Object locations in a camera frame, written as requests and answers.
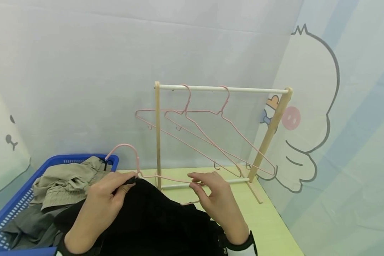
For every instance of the black wrist band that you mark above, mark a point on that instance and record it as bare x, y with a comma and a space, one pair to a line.
240, 246

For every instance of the black garment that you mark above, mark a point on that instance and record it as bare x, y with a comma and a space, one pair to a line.
156, 220

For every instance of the person's right index finger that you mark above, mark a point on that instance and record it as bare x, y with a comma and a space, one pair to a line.
203, 175

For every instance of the person's right thumb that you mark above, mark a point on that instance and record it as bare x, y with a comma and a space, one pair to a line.
199, 196

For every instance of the wooden clothes rack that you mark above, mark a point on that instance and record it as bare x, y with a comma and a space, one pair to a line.
157, 142

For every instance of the person's left fingers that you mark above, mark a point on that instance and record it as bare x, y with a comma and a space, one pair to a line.
123, 176

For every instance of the person's left thumb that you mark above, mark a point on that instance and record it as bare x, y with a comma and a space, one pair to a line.
123, 195

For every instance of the grey garment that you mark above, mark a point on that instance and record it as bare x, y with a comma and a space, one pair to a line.
28, 227

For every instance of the beige garment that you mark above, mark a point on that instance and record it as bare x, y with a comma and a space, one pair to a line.
67, 181

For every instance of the person's right hand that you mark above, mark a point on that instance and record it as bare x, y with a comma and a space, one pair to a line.
222, 206

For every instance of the blue plastic laundry basket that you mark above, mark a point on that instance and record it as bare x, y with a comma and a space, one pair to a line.
9, 209

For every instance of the person's left hand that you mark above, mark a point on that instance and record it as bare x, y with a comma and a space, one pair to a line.
94, 213

